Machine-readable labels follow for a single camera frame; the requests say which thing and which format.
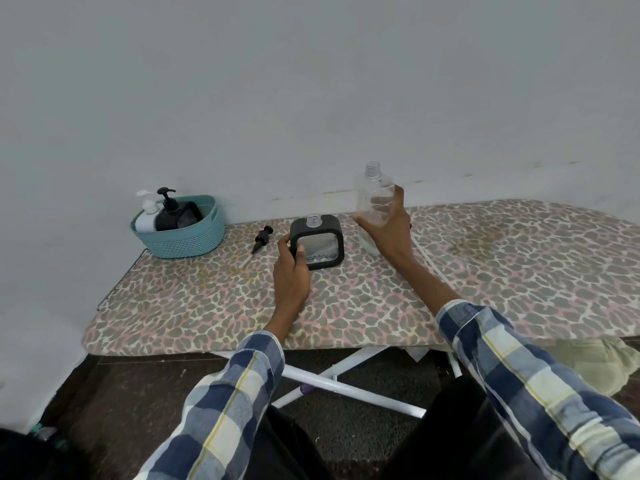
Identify person's left hand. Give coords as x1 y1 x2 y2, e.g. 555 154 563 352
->
264 233 313 342

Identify person's right hand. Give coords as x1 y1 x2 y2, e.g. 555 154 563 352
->
353 184 417 270

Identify long-tube black pump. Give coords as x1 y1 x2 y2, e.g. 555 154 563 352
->
409 222 452 289

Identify tall clear plastic bottle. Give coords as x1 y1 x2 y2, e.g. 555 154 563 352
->
353 161 399 256

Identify black soap dispenser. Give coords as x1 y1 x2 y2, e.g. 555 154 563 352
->
155 200 204 232
289 213 346 272

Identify white square dispenser bottle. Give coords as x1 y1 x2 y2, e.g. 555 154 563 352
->
134 204 161 233

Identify person's left forearm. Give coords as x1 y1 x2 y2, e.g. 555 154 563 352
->
135 322 290 480

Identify person's right forearm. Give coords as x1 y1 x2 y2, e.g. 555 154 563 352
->
397 257 640 480

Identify person's black trousers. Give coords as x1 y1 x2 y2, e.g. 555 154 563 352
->
239 377 551 480

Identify teal plastic basket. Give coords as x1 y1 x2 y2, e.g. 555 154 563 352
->
130 195 226 259

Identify leopard print ironing board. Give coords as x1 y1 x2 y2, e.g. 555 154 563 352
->
82 199 640 419

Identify clear plastic water bottle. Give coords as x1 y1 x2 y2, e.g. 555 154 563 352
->
29 423 69 453

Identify black bag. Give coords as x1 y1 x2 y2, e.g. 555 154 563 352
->
0 427 86 480

